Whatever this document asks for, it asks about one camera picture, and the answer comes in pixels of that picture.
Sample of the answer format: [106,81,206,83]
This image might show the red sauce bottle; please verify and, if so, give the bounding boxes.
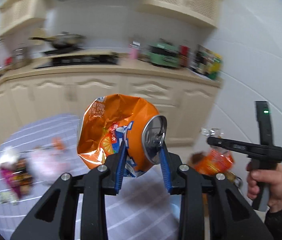
[180,45,189,68]

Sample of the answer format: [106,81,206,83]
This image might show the green electric cooker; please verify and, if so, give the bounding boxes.
[147,39,180,68]

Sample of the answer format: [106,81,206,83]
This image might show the red white snack wrapper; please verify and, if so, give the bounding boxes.
[0,191,19,205]

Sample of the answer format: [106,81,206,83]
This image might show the steel wok with lid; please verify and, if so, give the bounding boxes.
[29,32,86,49]

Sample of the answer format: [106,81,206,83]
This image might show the lower kitchen cabinets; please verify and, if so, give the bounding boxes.
[0,64,222,147]

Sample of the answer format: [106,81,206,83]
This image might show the upper left lattice cabinet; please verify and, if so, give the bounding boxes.
[0,0,52,37]

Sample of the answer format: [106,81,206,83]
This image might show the dark brown snack wrapper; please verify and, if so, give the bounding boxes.
[12,158,33,198]

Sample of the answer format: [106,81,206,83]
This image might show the pink utensil cup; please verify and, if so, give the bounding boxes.
[129,46,139,60]

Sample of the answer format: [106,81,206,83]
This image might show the white tissue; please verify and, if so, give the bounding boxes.
[0,146,20,170]

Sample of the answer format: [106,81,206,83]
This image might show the crushed orange soda can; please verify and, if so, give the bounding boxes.
[76,94,167,178]

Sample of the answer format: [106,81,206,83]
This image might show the white plastic bag with pink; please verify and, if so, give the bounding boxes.
[28,147,71,185]

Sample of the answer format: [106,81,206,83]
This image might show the magenta foil wrapper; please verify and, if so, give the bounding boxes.
[0,168,22,199]

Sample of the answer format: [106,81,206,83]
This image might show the orange peel piece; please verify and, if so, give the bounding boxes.
[52,137,65,151]

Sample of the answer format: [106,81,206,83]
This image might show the person's right hand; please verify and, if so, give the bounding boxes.
[246,162,282,213]

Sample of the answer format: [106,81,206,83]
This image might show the steel stock pot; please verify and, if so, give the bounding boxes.
[12,47,31,69]

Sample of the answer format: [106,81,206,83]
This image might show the grey checked tablecloth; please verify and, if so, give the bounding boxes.
[0,114,178,239]

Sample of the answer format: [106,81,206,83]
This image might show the black gas stove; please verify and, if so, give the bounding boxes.
[34,50,120,69]

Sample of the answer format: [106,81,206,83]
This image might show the orange rice bag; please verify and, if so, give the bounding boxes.
[194,147,234,176]

